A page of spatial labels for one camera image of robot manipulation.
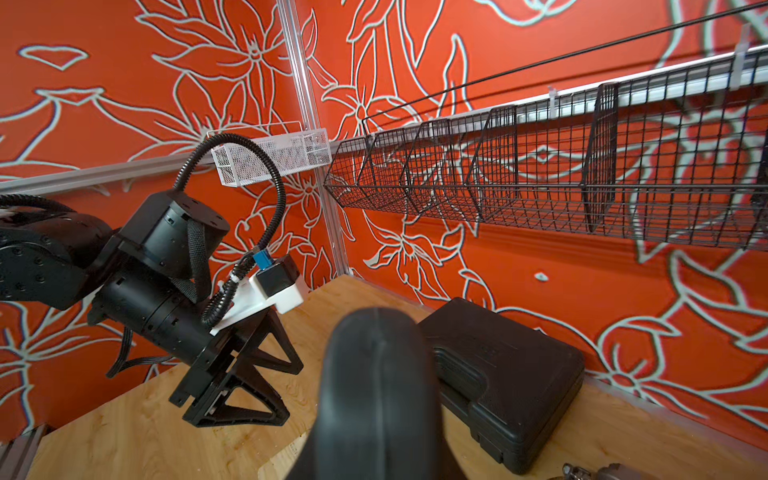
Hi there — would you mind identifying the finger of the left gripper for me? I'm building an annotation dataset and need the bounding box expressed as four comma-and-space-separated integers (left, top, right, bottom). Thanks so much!
237, 308, 303, 375
181, 359, 290, 428

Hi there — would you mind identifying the orange black claw hammer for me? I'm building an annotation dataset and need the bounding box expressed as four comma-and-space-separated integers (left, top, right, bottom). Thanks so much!
287, 307, 466, 479

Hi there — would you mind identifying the white mesh wall basket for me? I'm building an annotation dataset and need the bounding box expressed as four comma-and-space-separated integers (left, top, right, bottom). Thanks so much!
210, 128, 332, 187

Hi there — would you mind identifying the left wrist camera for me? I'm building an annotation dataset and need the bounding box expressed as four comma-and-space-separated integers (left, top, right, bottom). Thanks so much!
210, 250, 309, 335

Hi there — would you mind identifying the black plastic tool case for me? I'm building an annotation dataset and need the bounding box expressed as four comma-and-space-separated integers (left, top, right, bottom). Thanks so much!
418, 298, 585, 475

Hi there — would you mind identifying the black wire wall basket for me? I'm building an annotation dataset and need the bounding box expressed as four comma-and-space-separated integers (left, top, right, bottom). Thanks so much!
325, 42, 767, 250

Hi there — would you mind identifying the steel ball valve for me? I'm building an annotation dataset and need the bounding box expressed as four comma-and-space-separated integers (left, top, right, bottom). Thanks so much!
551, 463, 645, 480

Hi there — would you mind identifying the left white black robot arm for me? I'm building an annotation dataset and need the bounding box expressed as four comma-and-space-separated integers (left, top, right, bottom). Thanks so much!
1, 133, 306, 427

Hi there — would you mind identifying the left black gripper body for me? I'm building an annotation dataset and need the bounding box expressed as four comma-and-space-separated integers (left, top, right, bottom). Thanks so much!
169, 325, 258, 408

